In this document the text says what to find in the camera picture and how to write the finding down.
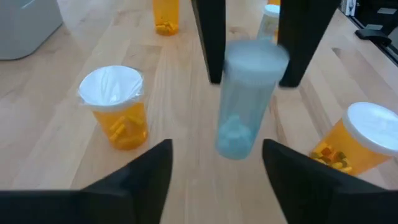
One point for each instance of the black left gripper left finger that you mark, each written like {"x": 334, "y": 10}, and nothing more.
{"x": 140, "y": 186}

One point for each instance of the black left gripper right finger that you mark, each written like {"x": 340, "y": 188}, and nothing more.
{"x": 304, "y": 193}

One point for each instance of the grey plastic bin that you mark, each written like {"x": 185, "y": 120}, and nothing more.
{"x": 25, "y": 31}

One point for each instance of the orange pill bottle plastic-wrapped cap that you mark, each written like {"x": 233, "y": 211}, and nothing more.
{"x": 121, "y": 124}

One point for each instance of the black metal table frame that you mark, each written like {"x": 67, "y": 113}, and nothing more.
{"x": 373, "y": 35}

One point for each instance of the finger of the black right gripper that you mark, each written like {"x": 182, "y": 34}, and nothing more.
{"x": 213, "y": 31}
{"x": 304, "y": 28}

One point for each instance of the blue pill bottle white cap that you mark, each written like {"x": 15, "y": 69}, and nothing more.
{"x": 268, "y": 21}
{"x": 245, "y": 109}

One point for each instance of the orange pill bottle mixed-colour pills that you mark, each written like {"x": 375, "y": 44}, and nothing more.
{"x": 367, "y": 130}

